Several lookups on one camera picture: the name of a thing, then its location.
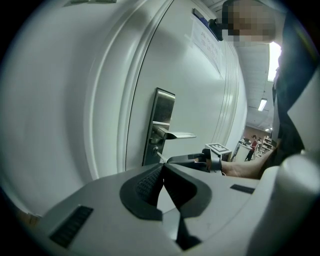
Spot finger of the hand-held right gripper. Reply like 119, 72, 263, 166
166, 152, 209, 166

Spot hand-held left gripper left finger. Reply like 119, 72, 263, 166
37, 162, 181, 256

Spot person's right forearm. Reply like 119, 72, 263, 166
221, 146, 283, 180

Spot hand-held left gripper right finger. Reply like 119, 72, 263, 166
162, 162, 263, 256

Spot steel door lock handle plate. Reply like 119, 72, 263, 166
142, 87, 198, 167

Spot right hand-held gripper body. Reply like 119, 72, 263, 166
200, 141, 233, 174

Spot pale grey harness strap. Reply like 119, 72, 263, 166
286, 71, 320, 157

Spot taped paper door sign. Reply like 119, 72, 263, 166
184, 14, 225, 81

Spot large ceiling light panel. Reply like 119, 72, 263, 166
266, 41, 283, 83

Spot dark wrist strap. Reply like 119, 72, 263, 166
210, 155, 223, 174

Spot storage shelves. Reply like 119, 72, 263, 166
258, 135, 275, 158

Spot black head camera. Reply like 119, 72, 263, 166
208, 17, 230, 42

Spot person's head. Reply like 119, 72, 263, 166
221, 0, 287, 47

